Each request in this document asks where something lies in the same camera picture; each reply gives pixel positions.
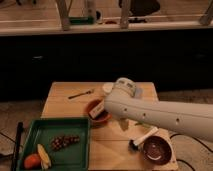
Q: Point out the white handled brush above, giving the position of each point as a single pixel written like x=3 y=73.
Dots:
x=134 y=144

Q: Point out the wooden table leg left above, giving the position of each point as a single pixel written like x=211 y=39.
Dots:
x=63 y=13

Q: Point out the green plastic tray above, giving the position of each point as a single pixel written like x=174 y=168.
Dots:
x=75 y=157

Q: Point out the orange bowl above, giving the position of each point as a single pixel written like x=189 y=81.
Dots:
x=102 y=118

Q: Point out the dark brown bowl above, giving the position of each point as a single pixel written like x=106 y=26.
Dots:
x=157 y=150

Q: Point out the wooden block eraser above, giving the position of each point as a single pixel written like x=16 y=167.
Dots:
x=97 y=109

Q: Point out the wooden table leg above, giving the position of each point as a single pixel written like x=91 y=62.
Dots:
x=125 y=9
x=63 y=13

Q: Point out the wooden table leg middle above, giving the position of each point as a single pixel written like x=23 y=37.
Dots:
x=125 y=9

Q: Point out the white paper cup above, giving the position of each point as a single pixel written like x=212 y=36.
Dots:
x=107 y=87

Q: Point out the dark grape bunch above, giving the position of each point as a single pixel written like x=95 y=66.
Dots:
x=64 y=141

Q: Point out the yellow corn cob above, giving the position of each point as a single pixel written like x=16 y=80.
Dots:
x=45 y=160

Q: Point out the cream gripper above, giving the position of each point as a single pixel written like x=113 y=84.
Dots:
x=124 y=123

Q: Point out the black bar beside tray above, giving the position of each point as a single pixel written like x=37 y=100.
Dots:
x=17 y=145

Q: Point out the black office chair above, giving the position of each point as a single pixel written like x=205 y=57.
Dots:
x=141 y=8

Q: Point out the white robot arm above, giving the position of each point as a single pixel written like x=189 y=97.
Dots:
x=193 y=119

